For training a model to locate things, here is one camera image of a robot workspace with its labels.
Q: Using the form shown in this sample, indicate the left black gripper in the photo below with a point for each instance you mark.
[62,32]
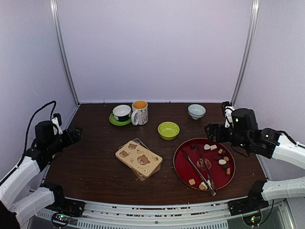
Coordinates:
[76,137]

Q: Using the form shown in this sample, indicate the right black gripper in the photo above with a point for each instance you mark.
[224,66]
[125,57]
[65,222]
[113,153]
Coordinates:
[210,135]

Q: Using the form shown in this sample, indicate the cream half round chocolate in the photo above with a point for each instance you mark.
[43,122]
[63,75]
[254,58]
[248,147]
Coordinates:
[207,147]

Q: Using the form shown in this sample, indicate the bear print tin lid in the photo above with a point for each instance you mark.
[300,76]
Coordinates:
[128,153]

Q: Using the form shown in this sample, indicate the beige rectangular tin box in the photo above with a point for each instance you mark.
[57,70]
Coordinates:
[148,161]

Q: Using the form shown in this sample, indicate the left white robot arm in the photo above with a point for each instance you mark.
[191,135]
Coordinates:
[49,140]

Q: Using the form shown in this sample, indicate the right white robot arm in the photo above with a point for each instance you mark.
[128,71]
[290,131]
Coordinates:
[241,130]

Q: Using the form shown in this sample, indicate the white oval chocolate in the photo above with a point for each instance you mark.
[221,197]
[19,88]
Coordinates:
[222,162]

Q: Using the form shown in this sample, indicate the tan cube chocolate front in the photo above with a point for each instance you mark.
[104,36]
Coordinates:
[192,182]

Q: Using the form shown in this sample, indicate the beige chocolate piece front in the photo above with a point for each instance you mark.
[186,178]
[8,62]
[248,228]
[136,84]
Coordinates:
[203,186]

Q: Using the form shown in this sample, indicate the pale blue ceramic bowl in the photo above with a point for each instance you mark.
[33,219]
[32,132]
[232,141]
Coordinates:
[196,111]

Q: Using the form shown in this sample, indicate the red round lacquer tray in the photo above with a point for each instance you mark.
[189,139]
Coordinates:
[195,164]

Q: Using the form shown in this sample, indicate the lime green bowl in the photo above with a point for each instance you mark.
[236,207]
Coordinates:
[168,130]

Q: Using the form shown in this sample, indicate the navy white cup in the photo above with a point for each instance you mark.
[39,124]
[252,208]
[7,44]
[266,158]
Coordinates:
[122,112]

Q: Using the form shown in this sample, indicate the white patterned mug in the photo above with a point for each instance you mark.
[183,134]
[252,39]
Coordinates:
[139,113]

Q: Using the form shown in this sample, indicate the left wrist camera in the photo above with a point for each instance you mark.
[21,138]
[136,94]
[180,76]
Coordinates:
[56,119]

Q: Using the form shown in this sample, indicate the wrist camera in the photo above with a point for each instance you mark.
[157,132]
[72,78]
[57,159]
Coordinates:
[56,119]
[227,112]

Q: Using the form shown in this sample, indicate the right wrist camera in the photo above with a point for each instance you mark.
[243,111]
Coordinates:
[227,112]

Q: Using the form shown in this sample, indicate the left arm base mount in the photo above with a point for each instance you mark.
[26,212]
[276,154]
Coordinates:
[62,204]

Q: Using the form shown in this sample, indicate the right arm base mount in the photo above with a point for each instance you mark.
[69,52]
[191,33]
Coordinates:
[254,201]

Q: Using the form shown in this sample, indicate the right aluminium frame post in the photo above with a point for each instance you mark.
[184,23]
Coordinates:
[247,49]

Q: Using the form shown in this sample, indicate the aluminium frame post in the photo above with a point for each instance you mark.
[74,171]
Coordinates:
[63,55]
[247,49]

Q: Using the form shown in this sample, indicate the left aluminium frame post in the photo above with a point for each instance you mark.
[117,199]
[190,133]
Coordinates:
[63,55]

